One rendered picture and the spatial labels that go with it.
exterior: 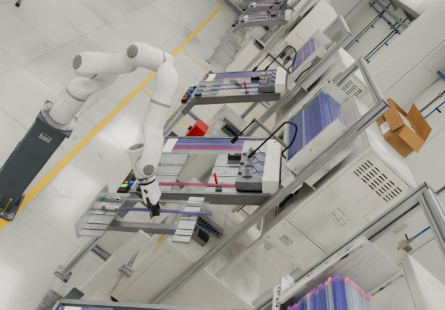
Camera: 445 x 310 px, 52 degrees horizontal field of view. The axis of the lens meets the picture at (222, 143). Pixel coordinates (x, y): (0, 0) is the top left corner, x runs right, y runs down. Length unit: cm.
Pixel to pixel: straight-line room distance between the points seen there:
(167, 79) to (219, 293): 129
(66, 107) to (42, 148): 28
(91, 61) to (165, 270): 118
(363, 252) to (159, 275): 154
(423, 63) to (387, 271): 419
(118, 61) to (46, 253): 128
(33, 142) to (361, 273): 177
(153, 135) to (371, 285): 100
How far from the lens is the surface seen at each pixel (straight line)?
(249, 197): 224
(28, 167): 265
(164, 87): 188
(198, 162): 386
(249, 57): 684
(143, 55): 195
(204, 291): 265
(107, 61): 217
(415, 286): 139
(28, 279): 274
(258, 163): 241
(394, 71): 537
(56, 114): 244
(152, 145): 185
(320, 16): 670
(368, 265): 136
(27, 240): 287
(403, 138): 245
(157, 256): 256
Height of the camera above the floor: 213
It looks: 24 degrees down
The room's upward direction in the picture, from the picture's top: 45 degrees clockwise
